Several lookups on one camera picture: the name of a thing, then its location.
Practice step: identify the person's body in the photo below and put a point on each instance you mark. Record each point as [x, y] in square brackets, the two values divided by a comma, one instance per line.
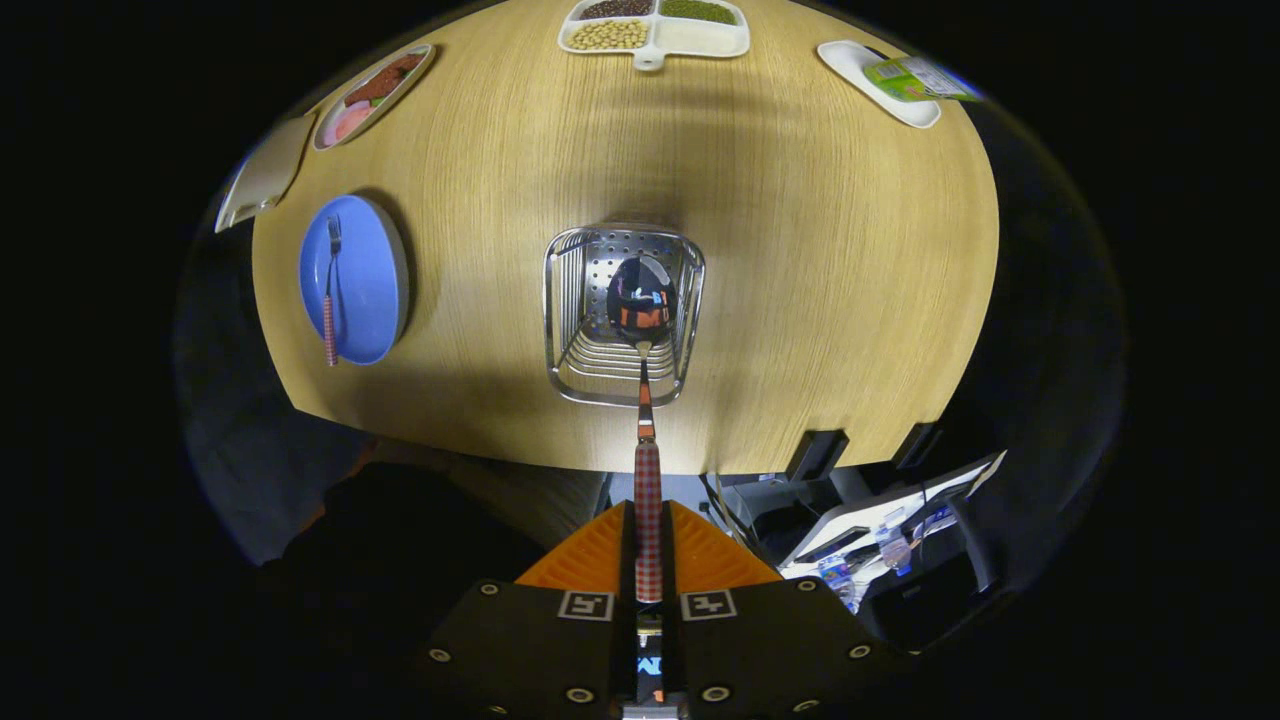
[400, 560]

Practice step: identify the green beans pile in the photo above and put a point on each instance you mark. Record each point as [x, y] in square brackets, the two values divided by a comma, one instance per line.
[698, 10]

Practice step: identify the clear plastic bottle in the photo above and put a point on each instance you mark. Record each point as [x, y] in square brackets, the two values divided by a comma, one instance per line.
[840, 580]
[895, 545]

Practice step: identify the white oval food plate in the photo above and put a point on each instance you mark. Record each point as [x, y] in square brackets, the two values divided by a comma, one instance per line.
[375, 90]

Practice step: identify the white divided dish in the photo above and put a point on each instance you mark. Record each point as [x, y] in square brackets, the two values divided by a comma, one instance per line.
[700, 40]

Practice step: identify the black metal stand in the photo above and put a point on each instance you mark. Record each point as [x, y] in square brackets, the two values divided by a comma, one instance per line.
[978, 545]

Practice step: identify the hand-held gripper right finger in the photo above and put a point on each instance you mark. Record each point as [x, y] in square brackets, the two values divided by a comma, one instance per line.
[668, 580]

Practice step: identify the green label bottle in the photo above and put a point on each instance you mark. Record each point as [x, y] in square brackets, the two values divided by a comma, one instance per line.
[915, 80]

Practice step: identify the blue round plate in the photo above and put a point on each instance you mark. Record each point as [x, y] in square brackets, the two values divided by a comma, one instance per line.
[365, 280]

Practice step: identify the yellow soybeans pile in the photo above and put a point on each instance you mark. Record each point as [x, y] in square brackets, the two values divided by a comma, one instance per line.
[607, 35]

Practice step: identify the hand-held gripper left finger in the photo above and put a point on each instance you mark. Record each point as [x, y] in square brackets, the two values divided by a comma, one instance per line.
[627, 570]

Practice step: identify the small white plate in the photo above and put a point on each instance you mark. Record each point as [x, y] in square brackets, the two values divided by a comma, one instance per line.
[850, 65]

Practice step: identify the white side table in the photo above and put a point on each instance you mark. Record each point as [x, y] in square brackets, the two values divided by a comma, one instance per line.
[870, 515]

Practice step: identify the black table clamp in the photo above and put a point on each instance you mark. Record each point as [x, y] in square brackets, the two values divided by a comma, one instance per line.
[917, 445]
[815, 455]

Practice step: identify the dark red beans pile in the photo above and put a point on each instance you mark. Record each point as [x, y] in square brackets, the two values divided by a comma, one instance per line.
[618, 8]

